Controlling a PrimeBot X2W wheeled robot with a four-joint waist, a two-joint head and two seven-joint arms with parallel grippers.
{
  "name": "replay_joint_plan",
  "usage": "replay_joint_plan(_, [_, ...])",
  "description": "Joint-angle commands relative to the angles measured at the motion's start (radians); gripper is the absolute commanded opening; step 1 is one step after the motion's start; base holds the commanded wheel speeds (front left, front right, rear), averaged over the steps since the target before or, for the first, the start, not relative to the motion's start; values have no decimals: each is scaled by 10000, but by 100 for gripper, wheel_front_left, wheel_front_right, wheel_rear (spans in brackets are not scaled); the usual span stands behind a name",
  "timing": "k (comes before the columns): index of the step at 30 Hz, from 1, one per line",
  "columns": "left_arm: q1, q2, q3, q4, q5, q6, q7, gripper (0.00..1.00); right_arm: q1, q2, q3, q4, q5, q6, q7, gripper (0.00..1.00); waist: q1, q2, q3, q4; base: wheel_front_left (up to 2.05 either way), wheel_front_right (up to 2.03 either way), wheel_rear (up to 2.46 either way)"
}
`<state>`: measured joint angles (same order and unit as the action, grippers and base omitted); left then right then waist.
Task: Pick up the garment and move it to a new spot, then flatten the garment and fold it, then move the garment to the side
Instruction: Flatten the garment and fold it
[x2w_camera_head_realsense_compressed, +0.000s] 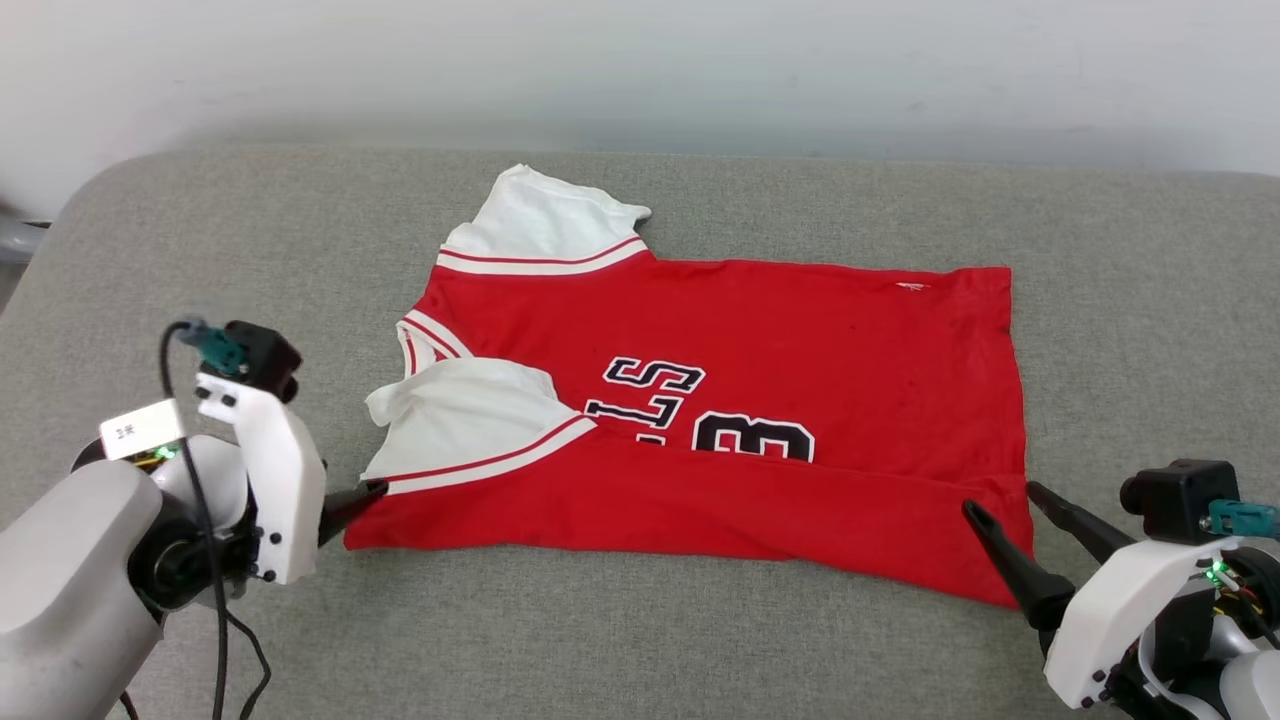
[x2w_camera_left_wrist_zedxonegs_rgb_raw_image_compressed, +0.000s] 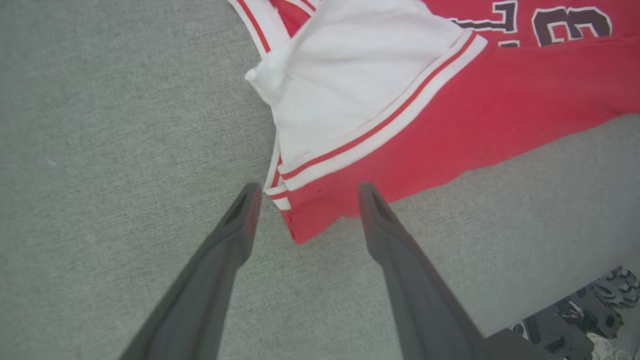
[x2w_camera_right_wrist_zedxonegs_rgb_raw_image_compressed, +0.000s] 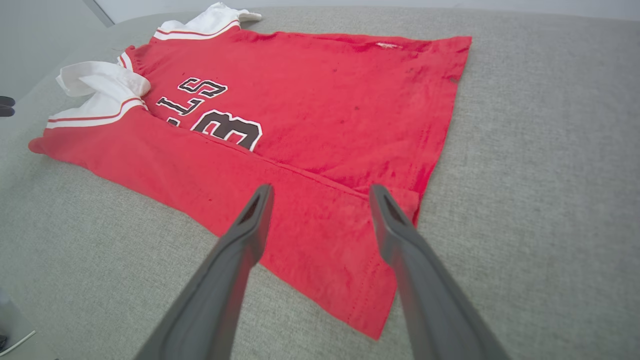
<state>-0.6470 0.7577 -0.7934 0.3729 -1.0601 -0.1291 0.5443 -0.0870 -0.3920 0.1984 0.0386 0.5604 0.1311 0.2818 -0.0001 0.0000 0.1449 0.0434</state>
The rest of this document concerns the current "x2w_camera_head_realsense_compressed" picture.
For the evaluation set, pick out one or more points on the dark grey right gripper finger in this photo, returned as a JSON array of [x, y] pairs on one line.
[[1085, 525], [1020, 570]]

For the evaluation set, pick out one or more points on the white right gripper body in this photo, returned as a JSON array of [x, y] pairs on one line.
[[1110, 620]]

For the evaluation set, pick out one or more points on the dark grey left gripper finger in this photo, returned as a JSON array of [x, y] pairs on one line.
[[350, 508]]

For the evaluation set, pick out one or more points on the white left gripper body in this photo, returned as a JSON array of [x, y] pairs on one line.
[[280, 490]]

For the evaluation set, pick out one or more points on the red and white basketball jersey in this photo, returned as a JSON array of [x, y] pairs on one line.
[[800, 330]]

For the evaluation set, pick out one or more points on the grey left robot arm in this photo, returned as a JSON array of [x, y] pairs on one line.
[[60, 580]]

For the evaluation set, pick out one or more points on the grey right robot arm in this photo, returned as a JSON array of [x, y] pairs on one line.
[[1250, 690]]

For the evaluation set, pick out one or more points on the white paper label tag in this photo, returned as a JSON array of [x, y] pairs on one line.
[[142, 430]]

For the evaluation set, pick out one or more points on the grey fabric sofa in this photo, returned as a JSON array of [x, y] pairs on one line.
[[640, 650]]

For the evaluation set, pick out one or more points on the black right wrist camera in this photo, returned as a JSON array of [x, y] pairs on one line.
[[1175, 500]]

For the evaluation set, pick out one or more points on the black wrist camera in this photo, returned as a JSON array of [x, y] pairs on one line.
[[1175, 500], [262, 355]]

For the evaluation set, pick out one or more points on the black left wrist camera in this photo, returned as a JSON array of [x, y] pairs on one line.
[[262, 355]]

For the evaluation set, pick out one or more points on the grey metal frame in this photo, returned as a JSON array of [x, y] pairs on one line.
[[20, 240]]

